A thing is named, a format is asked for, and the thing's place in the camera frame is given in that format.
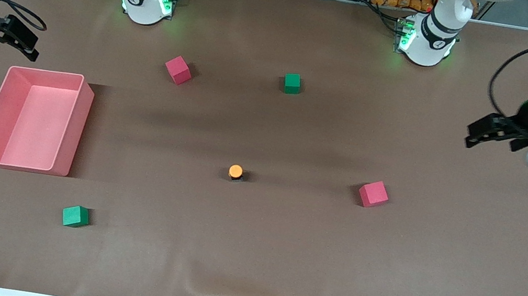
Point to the pink plastic bin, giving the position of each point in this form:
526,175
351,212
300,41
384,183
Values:
39,128

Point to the orange-capped push button switch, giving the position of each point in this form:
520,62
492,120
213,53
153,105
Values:
236,170

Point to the green cube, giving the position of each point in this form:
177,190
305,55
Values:
74,216
292,83

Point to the pink cube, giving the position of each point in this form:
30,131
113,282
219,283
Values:
178,70
373,194

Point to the brown table cover mat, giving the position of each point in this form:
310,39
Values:
248,246

